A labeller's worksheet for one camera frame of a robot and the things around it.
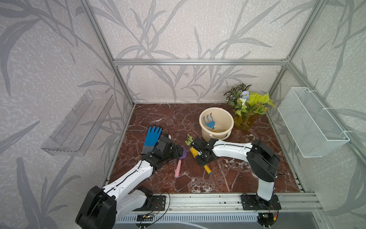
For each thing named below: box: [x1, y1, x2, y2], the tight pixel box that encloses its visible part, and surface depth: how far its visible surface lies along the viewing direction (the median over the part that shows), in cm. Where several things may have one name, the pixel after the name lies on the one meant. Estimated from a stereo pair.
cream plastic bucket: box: [199, 106, 234, 142], surface depth 95 cm
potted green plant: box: [223, 83, 277, 131], surface depth 93 cm
